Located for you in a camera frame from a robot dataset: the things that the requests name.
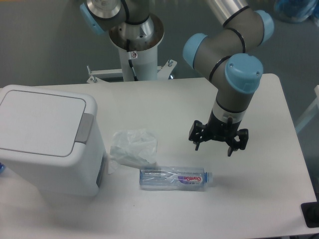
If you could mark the white push-lid trash can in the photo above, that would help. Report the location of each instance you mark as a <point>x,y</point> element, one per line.
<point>51,139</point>

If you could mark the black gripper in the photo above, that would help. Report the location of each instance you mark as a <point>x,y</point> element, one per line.
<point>221,131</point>

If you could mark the white frame at right edge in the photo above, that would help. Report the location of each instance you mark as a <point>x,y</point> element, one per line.
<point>311,111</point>

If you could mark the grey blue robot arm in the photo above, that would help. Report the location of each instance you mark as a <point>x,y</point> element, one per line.
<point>222,60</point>

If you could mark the blue plastic bag background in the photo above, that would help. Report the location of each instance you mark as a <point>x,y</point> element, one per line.
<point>294,11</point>

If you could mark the black device at table edge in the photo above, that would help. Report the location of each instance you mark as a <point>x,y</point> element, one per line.
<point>310,212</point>

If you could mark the white pedestal base frame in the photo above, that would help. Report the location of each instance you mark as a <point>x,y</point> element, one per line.
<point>135,72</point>

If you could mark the clear plastic water bottle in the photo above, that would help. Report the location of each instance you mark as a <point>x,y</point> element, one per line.
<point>174,178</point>

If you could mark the crumpled clear plastic bag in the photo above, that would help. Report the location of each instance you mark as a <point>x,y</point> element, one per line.
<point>136,148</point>

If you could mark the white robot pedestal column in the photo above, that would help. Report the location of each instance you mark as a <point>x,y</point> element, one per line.
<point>138,42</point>

